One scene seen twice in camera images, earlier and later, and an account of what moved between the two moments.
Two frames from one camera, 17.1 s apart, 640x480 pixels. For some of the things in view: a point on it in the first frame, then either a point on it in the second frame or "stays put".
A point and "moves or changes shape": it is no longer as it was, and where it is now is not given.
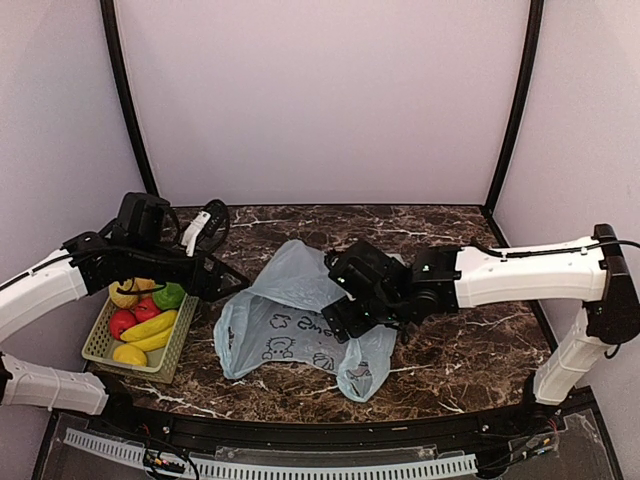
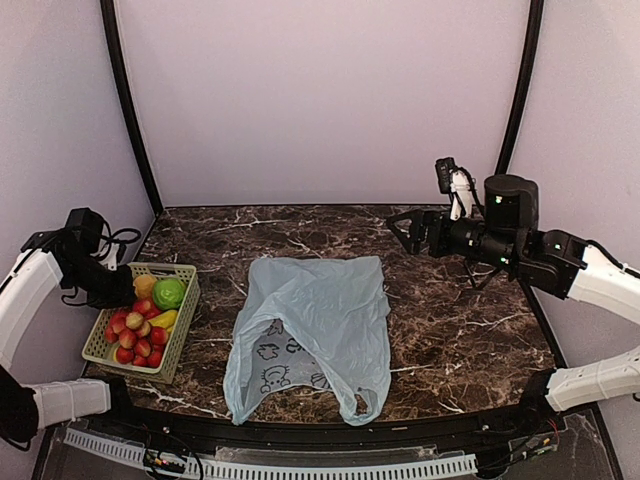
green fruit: [169, 297] stays put
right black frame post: [531, 53] stays put
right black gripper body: [340, 314] -> [443, 242]
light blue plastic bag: [282, 317] moves or changes shape
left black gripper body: [190, 281] -> [103, 290]
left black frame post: [110, 25] stays put
